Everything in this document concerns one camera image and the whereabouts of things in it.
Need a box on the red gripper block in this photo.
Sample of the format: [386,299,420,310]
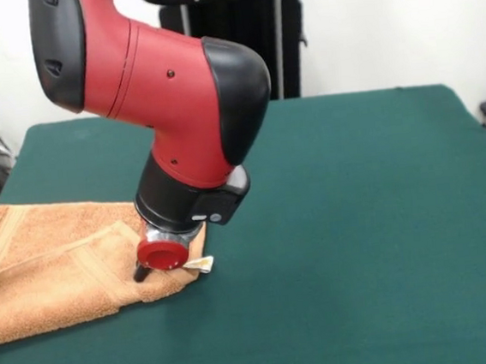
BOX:
[129,235,192,283]

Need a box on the orange terry towel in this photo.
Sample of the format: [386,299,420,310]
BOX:
[0,184,221,348]

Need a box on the dark green table cloth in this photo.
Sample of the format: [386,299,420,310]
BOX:
[0,79,486,364]

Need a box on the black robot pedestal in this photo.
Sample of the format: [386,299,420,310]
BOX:
[139,0,330,113]

